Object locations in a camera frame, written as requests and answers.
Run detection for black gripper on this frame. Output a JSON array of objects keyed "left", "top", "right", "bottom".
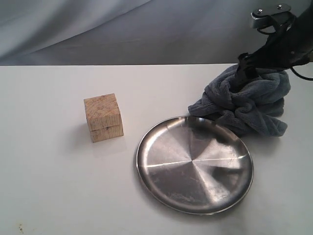
[{"left": 231, "top": 4, "right": 313, "bottom": 91}]

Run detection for grey fluffy towel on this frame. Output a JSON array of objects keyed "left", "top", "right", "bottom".
[{"left": 188, "top": 65, "right": 291, "bottom": 137}]

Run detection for wooden cube block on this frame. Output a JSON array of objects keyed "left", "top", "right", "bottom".
[{"left": 84, "top": 94, "right": 124, "bottom": 142}]

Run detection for round stainless steel plate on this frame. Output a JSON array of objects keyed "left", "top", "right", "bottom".
[{"left": 135, "top": 116, "right": 254, "bottom": 215}]

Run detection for white backdrop cloth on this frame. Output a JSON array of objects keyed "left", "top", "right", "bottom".
[{"left": 0, "top": 0, "right": 313, "bottom": 67}]

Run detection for wrist camera with metal bracket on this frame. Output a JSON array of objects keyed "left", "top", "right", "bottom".
[{"left": 250, "top": 3, "right": 295, "bottom": 35}]

